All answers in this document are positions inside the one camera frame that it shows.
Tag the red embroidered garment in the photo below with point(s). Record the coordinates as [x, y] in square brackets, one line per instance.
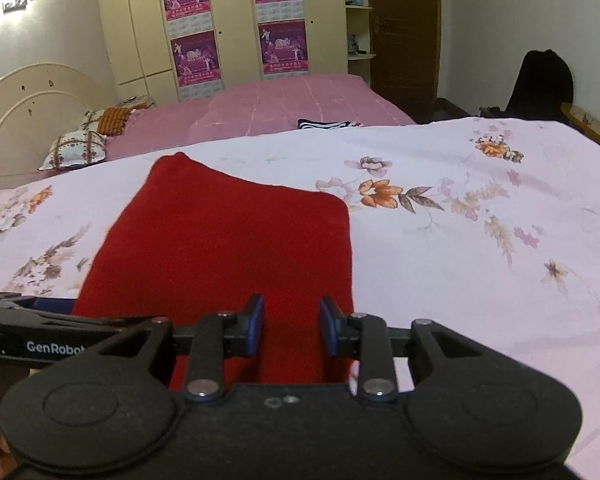
[220, 240]

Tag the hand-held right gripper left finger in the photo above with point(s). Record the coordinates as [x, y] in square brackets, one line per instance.
[256, 327]

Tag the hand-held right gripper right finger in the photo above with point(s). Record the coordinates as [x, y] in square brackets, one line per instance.
[328, 327]

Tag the small patterned pillow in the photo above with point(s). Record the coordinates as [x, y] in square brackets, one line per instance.
[92, 119]

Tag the brown wooden door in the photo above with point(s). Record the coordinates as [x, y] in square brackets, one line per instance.
[405, 35]

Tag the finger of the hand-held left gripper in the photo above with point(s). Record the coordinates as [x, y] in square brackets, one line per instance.
[55, 321]
[55, 304]

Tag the cream bed headboard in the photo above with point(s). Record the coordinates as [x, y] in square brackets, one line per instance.
[20, 105]

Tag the black backpack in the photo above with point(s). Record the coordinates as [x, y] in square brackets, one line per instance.
[540, 85]

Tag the pink bedspread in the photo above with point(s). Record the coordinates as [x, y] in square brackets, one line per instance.
[280, 105]

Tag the wooden bed frame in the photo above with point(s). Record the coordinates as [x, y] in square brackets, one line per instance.
[592, 127]

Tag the dark shelf item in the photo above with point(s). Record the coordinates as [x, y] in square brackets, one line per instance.
[355, 45]

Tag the cream wardrobe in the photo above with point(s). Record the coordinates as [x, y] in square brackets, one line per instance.
[235, 50]

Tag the orange cloth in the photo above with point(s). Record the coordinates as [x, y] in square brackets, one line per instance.
[116, 120]

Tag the cream shelf unit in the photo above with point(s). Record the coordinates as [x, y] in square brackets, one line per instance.
[359, 20]

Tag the large patterned pillow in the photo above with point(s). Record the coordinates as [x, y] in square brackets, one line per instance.
[75, 150]

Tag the white floral bedsheet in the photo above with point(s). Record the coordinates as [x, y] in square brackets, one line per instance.
[455, 270]

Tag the black white striped cloth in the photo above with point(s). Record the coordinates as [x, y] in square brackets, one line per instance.
[325, 124]

